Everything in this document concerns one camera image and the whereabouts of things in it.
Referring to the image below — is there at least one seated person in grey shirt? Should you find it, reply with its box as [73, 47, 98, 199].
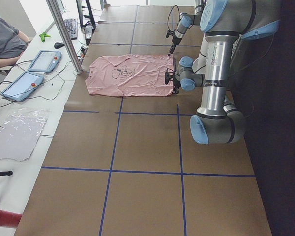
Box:
[0, 17, 31, 68]

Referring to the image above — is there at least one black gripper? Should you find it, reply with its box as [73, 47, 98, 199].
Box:
[165, 69, 181, 94]
[168, 35, 182, 57]

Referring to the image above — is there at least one aluminium frame post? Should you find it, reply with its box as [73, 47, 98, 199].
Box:
[46, 0, 82, 75]

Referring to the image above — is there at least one black keyboard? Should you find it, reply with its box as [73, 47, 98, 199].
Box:
[64, 18, 78, 40]

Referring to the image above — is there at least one clear plastic bag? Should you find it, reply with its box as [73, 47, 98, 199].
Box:
[0, 107, 50, 162]

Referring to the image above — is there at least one small grey power adapter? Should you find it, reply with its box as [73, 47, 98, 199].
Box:
[84, 25, 93, 45]

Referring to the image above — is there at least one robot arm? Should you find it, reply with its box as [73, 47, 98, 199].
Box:
[165, 0, 281, 144]
[166, 0, 206, 56]

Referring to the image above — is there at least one blue teach pendant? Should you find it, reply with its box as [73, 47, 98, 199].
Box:
[0, 72, 44, 102]
[28, 50, 62, 73]

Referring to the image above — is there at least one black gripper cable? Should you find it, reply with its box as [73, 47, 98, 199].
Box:
[165, 5, 181, 38]

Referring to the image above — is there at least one near blue teach pendant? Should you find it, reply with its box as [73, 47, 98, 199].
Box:
[0, 72, 44, 102]

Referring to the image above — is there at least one pink Snoopy t-shirt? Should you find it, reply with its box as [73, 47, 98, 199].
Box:
[86, 54, 173, 97]

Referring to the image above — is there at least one green plastic clamp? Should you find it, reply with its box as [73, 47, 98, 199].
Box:
[39, 32, 51, 42]

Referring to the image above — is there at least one black computer mouse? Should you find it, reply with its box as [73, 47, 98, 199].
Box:
[54, 42, 64, 49]

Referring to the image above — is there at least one red cylinder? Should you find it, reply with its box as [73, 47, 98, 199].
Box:
[0, 210, 23, 228]

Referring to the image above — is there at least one far blue teach pendant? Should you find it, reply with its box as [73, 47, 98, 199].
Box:
[28, 50, 62, 73]

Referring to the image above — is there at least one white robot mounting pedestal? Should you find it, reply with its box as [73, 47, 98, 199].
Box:
[192, 36, 208, 74]

